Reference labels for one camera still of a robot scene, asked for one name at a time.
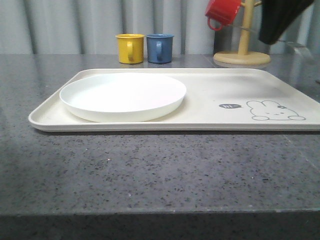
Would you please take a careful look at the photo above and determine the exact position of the white round plate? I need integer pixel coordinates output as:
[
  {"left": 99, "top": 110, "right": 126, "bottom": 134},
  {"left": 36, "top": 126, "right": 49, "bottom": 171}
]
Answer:
[{"left": 59, "top": 72, "right": 187, "bottom": 123}]

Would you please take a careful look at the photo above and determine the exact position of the beige rabbit print tray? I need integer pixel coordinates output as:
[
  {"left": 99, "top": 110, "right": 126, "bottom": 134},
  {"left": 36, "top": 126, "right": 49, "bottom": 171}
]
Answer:
[{"left": 28, "top": 68, "right": 320, "bottom": 132}]

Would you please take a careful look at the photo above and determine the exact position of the blue enamel mug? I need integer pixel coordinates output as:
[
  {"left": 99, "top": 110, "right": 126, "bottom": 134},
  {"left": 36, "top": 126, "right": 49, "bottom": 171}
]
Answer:
[{"left": 146, "top": 33, "right": 174, "bottom": 64}]

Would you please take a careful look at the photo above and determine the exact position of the yellow enamel mug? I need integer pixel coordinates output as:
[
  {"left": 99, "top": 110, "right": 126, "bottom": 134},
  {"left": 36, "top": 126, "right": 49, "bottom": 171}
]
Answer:
[{"left": 115, "top": 33, "right": 145, "bottom": 64}]

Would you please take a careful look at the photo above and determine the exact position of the wooden mug tree stand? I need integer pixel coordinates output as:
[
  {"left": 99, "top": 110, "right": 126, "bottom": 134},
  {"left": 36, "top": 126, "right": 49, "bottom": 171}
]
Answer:
[{"left": 213, "top": 0, "right": 271, "bottom": 66}]

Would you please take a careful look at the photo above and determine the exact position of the red enamel mug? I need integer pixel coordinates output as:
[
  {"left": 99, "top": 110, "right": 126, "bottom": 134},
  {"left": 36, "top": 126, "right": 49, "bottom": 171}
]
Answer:
[{"left": 205, "top": 0, "right": 242, "bottom": 31}]

